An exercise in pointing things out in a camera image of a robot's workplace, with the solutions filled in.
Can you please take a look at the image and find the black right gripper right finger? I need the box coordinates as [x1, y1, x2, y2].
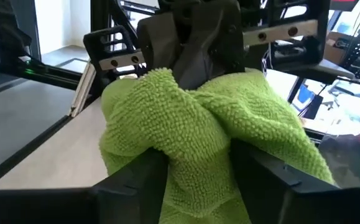
[229, 138, 339, 224]

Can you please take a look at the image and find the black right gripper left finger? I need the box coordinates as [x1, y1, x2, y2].
[91, 147, 170, 224]

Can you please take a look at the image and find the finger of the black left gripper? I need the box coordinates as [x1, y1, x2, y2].
[173, 0, 246, 91]
[137, 12, 183, 73]

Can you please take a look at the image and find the lime green towel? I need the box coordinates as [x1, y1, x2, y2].
[98, 67, 336, 224]

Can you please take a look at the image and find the cardboard box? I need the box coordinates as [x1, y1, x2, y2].
[323, 30, 350, 65]

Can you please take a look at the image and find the white table mat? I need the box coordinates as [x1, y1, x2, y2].
[0, 98, 109, 190]

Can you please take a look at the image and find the clear plastic bin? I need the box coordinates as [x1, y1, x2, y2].
[318, 113, 360, 189]

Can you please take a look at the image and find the white metal strip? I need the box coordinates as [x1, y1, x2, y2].
[70, 61, 97, 118]

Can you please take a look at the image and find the black bar with green light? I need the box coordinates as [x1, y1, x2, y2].
[0, 57, 84, 91]

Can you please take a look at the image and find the black aluminium table frame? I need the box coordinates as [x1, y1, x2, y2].
[0, 0, 159, 190]

